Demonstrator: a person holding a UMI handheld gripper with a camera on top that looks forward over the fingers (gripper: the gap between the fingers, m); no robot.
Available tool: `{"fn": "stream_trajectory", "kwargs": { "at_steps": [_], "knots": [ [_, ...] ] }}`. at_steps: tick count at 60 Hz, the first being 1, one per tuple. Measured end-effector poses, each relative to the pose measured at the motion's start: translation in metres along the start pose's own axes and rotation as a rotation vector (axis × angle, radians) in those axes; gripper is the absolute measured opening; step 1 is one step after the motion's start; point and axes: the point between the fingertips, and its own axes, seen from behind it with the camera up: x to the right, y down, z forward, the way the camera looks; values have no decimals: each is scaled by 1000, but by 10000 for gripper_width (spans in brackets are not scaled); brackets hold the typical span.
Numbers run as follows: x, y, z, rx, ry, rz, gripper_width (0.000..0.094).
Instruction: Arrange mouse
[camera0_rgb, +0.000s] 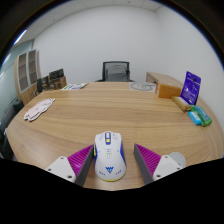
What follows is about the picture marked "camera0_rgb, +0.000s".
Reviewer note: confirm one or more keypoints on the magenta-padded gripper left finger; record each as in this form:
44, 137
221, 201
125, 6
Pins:
59, 166

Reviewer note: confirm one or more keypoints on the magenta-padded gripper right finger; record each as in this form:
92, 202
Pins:
168, 165

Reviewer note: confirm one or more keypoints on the white blue computer mouse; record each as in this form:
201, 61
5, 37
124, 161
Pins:
109, 160

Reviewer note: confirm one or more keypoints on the pink pig-shaped mouse pad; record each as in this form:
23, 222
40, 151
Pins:
38, 109

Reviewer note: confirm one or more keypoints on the white round disc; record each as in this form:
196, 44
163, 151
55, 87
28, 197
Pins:
178, 158

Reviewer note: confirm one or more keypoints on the blue small box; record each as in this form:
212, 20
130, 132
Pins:
194, 118

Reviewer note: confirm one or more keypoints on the green box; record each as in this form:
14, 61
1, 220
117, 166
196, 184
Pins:
204, 116

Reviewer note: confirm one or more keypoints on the tan flat box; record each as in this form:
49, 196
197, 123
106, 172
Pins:
181, 103

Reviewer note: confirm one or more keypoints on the dark armchair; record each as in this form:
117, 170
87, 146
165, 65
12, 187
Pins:
8, 123

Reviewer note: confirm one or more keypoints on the orange-brown wooden box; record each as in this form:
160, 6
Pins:
169, 91

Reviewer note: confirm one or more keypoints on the purple card package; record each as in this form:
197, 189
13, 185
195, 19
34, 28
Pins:
190, 88

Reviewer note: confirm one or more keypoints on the printed paper sheet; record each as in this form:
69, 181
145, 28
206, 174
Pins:
74, 86

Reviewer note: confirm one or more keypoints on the large brown printed carton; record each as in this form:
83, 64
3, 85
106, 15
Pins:
59, 83

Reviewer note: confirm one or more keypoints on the small black chair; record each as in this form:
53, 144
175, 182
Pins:
39, 85

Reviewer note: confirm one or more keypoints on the small brown printed carton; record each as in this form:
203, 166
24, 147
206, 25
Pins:
46, 83

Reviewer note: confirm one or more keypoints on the wooden side desk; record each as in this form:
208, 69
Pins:
163, 78

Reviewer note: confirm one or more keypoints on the black box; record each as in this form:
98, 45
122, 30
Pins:
56, 74

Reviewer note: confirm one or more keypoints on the wooden shelf unit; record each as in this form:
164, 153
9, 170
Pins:
25, 75

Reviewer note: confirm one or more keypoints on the black mesh office chair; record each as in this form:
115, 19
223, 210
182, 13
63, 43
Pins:
115, 71

